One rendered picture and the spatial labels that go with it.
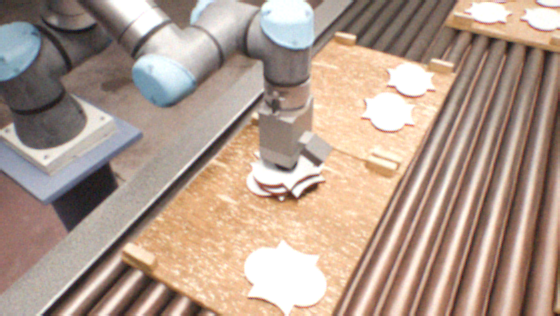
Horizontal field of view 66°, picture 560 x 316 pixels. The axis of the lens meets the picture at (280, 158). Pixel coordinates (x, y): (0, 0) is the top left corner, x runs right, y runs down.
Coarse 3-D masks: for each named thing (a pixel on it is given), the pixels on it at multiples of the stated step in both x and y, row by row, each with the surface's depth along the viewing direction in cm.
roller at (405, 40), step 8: (432, 0) 145; (424, 8) 140; (432, 8) 143; (416, 16) 137; (424, 16) 137; (408, 24) 134; (416, 24) 133; (408, 32) 129; (416, 32) 131; (400, 40) 126; (408, 40) 127; (392, 48) 123; (400, 48) 123; (400, 56) 122; (200, 312) 68; (208, 312) 67
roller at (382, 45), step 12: (408, 0) 146; (420, 0) 146; (408, 12) 139; (396, 24) 133; (384, 36) 128; (396, 36) 131; (372, 48) 123; (384, 48) 124; (180, 300) 69; (168, 312) 67; (180, 312) 67; (192, 312) 69
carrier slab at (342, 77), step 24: (336, 48) 120; (360, 48) 120; (312, 72) 111; (336, 72) 111; (360, 72) 111; (384, 72) 111; (432, 72) 111; (336, 96) 104; (360, 96) 104; (432, 96) 104; (336, 120) 98; (360, 120) 98; (432, 120) 99; (336, 144) 92; (360, 144) 92; (384, 144) 92; (408, 144) 92
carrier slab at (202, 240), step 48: (240, 144) 92; (192, 192) 82; (240, 192) 82; (336, 192) 82; (384, 192) 83; (144, 240) 75; (192, 240) 75; (240, 240) 75; (288, 240) 75; (336, 240) 75; (192, 288) 68; (240, 288) 68; (336, 288) 68
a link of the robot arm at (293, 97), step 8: (264, 80) 67; (264, 88) 68; (272, 88) 66; (280, 88) 65; (288, 88) 65; (296, 88) 65; (304, 88) 67; (272, 96) 66; (280, 96) 67; (288, 96) 66; (296, 96) 67; (304, 96) 68; (280, 104) 68; (288, 104) 67; (296, 104) 68
